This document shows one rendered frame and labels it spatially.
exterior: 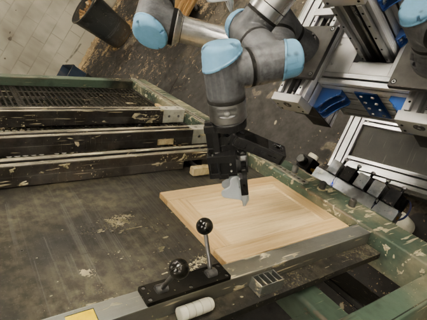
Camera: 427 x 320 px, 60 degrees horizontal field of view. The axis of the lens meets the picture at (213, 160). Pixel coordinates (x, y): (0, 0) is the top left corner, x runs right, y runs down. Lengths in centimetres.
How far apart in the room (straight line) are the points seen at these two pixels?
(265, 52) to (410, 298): 64
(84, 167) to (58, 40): 514
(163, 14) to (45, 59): 511
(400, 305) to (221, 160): 51
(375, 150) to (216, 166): 146
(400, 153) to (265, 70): 145
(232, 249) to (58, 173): 60
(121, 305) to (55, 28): 575
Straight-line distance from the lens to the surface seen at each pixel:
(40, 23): 626
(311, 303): 98
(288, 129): 270
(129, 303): 77
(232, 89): 68
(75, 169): 125
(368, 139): 216
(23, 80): 243
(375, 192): 141
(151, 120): 189
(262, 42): 74
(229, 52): 67
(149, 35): 122
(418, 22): 106
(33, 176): 123
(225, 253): 96
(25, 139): 143
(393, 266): 122
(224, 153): 75
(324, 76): 152
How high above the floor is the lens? 203
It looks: 42 degrees down
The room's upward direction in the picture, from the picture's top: 58 degrees counter-clockwise
